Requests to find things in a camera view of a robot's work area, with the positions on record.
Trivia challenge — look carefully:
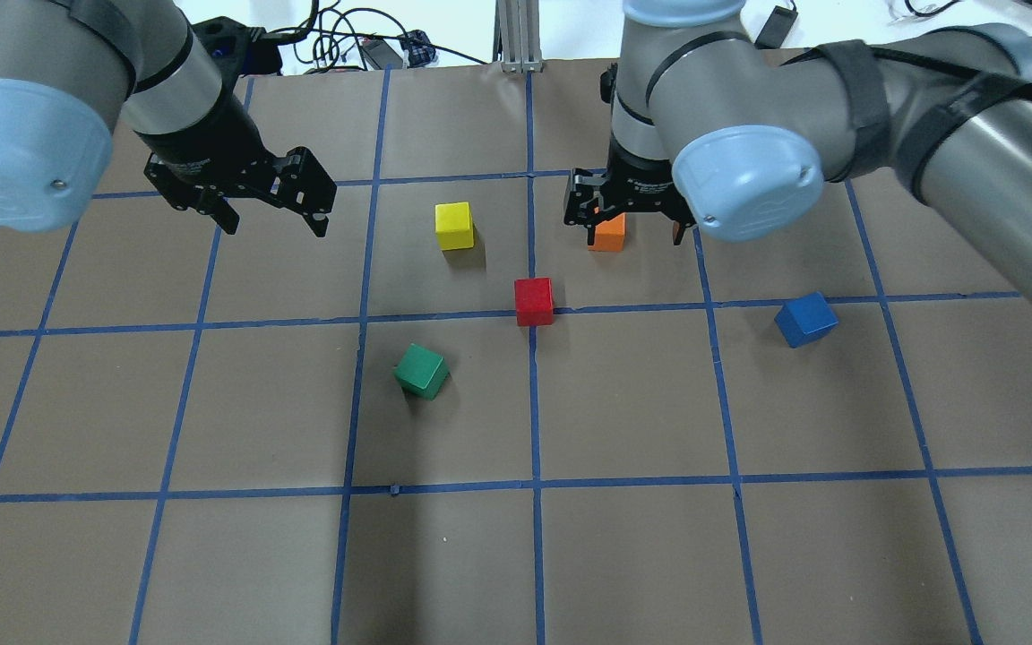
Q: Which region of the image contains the black power adapter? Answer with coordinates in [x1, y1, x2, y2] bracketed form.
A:
[753, 4, 799, 50]

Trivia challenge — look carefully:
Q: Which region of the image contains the orange wooden block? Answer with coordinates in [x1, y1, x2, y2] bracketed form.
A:
[587, 213, 628, 253]

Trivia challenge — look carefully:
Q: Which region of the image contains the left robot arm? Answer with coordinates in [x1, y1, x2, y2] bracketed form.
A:
[0, 1, 337, 237]

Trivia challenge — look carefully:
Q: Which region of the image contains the blue wooden block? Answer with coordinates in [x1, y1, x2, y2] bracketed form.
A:
[774, 291, 839, 348]

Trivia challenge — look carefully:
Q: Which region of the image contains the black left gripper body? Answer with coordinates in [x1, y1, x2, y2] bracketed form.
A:
[142, 17, 288, 211]

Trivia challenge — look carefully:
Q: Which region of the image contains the yellow wooden block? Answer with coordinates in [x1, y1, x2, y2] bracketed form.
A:
[434, 202, 475, 252]

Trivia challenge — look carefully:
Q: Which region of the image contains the aluminium frame post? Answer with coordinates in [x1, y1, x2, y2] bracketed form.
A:
[493, 1, 544, 73]

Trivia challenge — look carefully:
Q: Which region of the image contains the green wooden block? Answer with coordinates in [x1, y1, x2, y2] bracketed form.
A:
[392, 343, 451, 400]

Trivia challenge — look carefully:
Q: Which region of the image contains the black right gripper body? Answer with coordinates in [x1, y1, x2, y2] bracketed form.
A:
[600, 136, 695, 224]

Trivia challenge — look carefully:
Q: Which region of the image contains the red wooden block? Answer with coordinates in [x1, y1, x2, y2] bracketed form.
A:
[513, 277, 555, 328]

